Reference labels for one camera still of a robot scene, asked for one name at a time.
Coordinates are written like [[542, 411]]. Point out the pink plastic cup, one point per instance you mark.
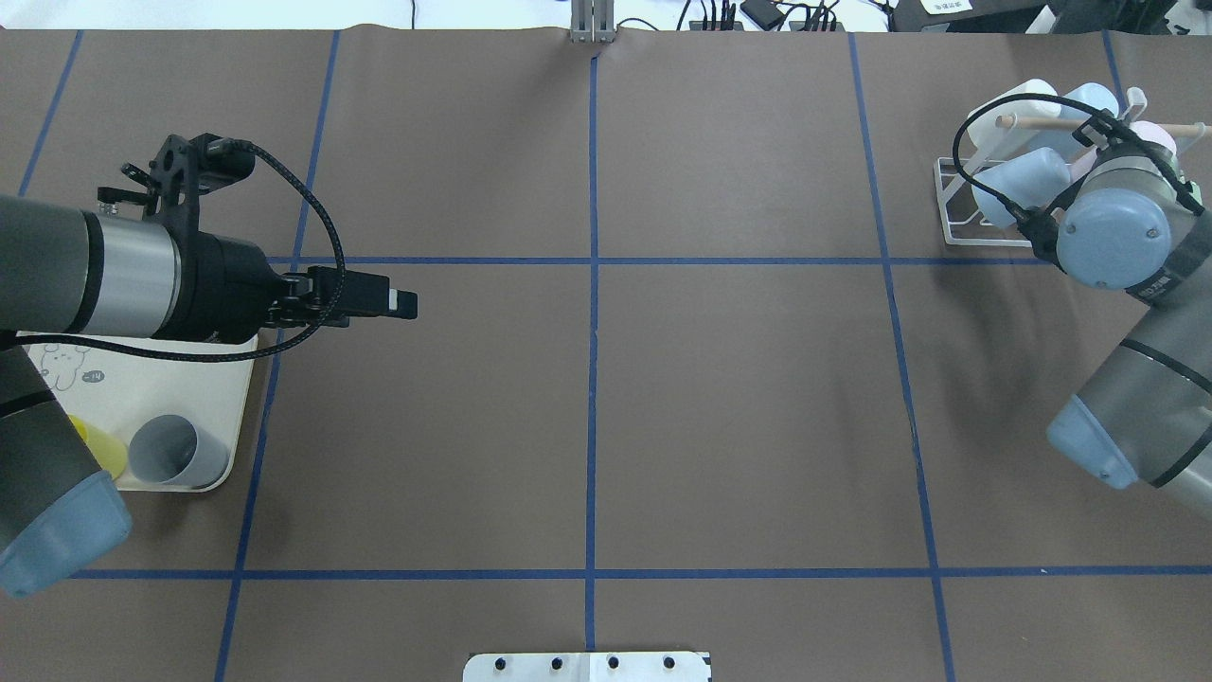
[[1161, 143]]

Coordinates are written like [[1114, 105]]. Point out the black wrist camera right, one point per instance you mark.
[[1041, 231]]

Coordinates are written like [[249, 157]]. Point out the white wire cup rack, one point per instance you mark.
[[963, 225]]

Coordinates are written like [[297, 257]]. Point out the light blue plastic cup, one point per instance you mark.
[[1095, 94]]

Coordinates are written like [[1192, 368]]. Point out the cream plastic tray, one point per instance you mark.
[[119, 393]]

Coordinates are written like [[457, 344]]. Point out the grey plastic cup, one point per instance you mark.
[[172, 450]]

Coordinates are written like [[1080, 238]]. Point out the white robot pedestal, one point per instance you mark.
[[590, 666]]

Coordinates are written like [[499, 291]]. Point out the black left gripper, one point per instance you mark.
[[230, 287]]

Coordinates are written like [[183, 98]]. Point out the aluminium frame post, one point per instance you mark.
[[592, 21]]

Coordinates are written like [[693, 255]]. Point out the yellow plastic cup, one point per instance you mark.
[[108, 451]]

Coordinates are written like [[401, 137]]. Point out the pale cream plastic cup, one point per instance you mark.
[[1003, 143]]

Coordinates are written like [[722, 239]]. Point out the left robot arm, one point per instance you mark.
[[78, 280]]

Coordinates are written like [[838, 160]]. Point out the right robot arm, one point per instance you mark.
[[1144, 414]]

